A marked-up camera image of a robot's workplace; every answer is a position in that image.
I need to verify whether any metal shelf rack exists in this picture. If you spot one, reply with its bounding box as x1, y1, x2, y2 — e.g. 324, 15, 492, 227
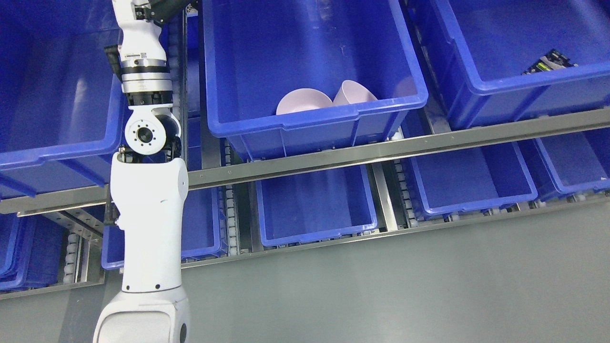
0, 0, 610, 301

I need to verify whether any blue bin far left lower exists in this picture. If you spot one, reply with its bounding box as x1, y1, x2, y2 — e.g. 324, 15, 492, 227
0, 213, 65, 292

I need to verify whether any black item in bin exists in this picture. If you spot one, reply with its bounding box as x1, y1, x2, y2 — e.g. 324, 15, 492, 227
521, 49, 578, 75

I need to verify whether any pink bowl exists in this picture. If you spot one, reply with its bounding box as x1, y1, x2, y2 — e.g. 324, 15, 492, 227
275, 88, 333, 115
333, 80, 378, 106

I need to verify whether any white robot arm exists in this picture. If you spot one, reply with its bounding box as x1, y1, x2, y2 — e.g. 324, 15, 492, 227
93, 45, 191, 343

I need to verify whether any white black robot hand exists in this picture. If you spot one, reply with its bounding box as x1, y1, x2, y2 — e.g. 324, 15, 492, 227
112, 0, 199, 61

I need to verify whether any blue bin upper middle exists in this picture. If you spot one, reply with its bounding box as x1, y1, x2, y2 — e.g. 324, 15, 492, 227
198, 0, 428, 161

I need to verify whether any blue bin far right lower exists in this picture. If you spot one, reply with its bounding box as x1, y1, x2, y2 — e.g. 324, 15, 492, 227
517, 128, 610, 202

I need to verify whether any blue bin upper right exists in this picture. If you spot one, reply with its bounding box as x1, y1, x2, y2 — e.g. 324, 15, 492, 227
407, 0, 610, 130

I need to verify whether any blue bin upper left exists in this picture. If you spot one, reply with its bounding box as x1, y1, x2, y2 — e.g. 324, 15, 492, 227
1, 0, 132, 200

